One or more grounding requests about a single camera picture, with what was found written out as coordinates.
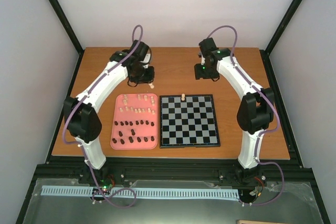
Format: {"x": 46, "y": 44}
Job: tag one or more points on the black aluminium frame rail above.
{"x": 123, "y": 170}

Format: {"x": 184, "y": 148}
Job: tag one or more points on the pink plastic tray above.
{"x": 136, "y": 137}

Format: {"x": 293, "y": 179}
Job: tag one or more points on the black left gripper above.
{"x": 149, "y": 78}

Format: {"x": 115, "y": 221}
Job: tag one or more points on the light blue cable duct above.
{"x": 142, "y": 193}

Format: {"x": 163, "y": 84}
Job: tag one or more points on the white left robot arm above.
{"x": 81, "y": 112}

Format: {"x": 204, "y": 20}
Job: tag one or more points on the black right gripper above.
{"x": 198, "y": 74}

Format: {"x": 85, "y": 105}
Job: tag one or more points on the black and grey chessboard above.
{"x": 188, "y": 123}

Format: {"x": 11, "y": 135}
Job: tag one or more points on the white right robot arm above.
{"x": 255, "y": 111}

